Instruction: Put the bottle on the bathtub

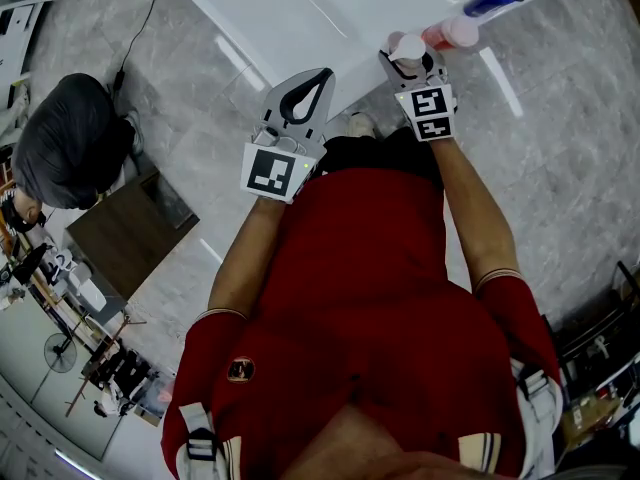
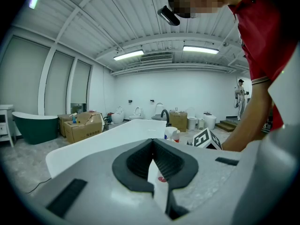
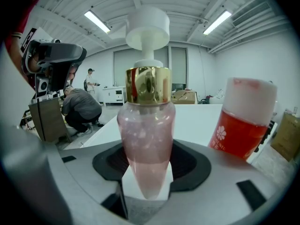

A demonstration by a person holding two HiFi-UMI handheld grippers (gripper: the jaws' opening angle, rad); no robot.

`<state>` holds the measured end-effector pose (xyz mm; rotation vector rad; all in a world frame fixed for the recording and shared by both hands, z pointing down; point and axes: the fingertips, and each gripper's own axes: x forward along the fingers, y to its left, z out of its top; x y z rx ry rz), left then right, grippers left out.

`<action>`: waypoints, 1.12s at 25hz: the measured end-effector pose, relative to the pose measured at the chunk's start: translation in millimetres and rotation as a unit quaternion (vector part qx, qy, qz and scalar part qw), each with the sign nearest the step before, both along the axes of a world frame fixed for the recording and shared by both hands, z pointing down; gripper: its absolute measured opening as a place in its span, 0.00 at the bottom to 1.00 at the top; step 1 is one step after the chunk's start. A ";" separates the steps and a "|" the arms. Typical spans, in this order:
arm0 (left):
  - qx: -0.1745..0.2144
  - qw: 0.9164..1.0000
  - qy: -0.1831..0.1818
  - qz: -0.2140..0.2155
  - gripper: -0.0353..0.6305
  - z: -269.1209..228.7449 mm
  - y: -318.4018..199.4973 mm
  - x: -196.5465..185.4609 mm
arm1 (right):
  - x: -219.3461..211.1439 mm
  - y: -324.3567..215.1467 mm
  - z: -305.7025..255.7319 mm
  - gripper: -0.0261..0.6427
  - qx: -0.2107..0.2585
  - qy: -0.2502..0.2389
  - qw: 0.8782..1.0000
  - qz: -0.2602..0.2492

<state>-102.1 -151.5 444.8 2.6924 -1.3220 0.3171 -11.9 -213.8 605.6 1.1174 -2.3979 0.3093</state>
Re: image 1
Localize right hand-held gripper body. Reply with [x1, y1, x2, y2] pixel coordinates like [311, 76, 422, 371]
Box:
[393, 62, 459, 143]

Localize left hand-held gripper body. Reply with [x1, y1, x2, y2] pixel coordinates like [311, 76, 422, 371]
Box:
[239, 121, 329, 204]

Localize person's left forearm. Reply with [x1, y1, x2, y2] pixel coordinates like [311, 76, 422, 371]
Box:
[207, 196, 289, 322]

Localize person's right forearm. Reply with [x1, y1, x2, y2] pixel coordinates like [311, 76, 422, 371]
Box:
[429, 136, 523, 294]

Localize orange bottle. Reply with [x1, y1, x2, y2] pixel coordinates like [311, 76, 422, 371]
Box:
[420, 15, 481, 52]

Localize person's right white shoe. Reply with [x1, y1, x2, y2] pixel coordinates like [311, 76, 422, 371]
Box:
[344, 111, 377, 140]

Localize person's black shorts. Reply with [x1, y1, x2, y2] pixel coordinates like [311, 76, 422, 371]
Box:
[318, 126, 447, 192]

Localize blue bottle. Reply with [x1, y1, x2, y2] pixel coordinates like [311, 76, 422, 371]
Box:
[462, 0, 517, 18]

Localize dark wooden cabinet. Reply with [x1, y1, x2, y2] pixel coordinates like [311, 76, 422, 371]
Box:
[65, 167, 202, 303]

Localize person's red shirt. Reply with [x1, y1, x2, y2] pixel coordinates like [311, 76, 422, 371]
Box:
[160, 166, 564, 480]

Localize white drawer cabinet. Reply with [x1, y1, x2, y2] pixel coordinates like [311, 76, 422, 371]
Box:
[0, 0, 60, 99]

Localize black metal shelf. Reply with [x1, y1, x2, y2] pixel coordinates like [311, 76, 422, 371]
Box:
[549, 260, 640, 404]

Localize black standing fan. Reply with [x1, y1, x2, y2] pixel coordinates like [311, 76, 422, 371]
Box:
[30, 332, 79, 404]

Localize black floor cable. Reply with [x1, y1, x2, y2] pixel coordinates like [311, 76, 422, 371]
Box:
[112, 0, 173, 93]

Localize left white harness strap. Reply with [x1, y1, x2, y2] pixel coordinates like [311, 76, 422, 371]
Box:
[175, 401, 231, 480]

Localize white harness strap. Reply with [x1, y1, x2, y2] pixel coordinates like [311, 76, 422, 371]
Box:
[509, 357, 565, 479]
[175, 401, 231, 480]

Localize right white harness strap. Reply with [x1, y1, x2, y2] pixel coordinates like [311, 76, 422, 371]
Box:
[509, 357, 565, 479]

